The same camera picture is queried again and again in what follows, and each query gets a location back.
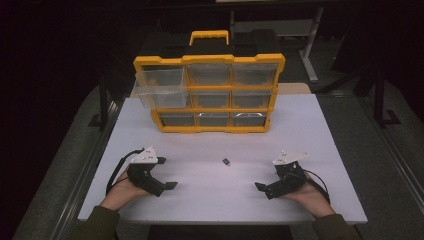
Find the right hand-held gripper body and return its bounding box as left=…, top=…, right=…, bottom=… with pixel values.
left=265, top=150, right=310, bottom=201

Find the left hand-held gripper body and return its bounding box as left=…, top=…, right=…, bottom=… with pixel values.
left=126, top=146, right=167, bottom=198

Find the clear plastic drawer bin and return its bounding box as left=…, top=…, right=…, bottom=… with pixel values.
left=133, top=65, right=192, bottom=110

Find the person's right hand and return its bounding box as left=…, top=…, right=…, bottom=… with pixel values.
left=282, top=172, right=336, bottom=220

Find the person's left hand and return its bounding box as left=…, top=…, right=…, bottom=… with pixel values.
left=99, top=169, right=152, bottom=212

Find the black metal stand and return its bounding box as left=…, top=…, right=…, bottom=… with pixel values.
left=87, top=43, right=135, bottom=132
left=353, top=63, right=403, bottom=129

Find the set of clear organizer drawers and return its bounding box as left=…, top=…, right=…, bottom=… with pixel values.
left=159, top=63, right=279, bottom=128

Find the yellow black drawer organizer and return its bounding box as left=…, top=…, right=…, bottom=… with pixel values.
left=133, top=29, right=287, bottom=135

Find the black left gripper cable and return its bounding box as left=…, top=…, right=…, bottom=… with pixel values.
left=105, top=149, right=145, bottom=196

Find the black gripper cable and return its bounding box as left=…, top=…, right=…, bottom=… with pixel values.
left=105, top=149, right=145, bottom=196
left=302, top=169, right=332, bottom=205

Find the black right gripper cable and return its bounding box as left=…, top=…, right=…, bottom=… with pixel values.
left=302, top=169, right=332, bottom=205

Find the grey metal rail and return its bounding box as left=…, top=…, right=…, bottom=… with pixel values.
left=49, top=96, right=126, bottom=240
left=358, top=96, right=424, bottom=214

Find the white metal desk frame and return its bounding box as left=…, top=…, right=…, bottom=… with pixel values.
left=229, top=5, right=325, bottom=84

